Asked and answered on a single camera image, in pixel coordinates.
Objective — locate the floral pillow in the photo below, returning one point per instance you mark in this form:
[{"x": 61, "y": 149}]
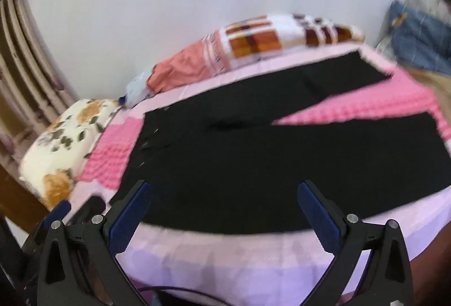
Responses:
[{"x": 60, "y": 147}]

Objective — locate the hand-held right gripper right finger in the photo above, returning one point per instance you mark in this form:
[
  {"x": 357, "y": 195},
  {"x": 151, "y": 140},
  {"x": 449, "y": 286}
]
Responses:
[{"x": 319, "y": 214}]

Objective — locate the white blue patterned cloth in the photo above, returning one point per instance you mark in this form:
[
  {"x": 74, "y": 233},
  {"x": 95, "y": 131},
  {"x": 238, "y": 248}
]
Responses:
[{"x": 137, "y": 89}]

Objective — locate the pink checked bedsheet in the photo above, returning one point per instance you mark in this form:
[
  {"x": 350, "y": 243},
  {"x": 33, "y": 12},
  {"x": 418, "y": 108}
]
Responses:
[{"x": 246, "y": 263}]

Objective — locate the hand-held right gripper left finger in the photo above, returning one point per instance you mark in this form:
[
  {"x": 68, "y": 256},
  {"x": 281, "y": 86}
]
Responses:
[{"x": 128, "y": 218}]

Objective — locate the blue plaid cloth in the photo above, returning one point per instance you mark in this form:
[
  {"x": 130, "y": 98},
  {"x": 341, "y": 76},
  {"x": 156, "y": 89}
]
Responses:
[{"x": 419, "y": 41}]

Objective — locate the brown wooden bed frame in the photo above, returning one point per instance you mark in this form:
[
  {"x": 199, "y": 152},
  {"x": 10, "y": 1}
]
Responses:
[{"x": 16, "y": 196}]

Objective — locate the black pants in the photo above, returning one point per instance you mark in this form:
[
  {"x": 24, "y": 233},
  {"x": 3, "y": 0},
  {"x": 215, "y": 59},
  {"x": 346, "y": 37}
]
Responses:
[{"x": 229, "y": 168}]

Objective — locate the orange plaid quilt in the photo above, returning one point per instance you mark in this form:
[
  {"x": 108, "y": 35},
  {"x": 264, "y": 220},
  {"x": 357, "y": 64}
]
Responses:
[{"x": 253, "y": 38}]

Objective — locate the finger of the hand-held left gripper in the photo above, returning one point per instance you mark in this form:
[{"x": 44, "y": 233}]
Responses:
[
  {"x": 88, "y": 209},
  {"x": 60, "y": 210}
]

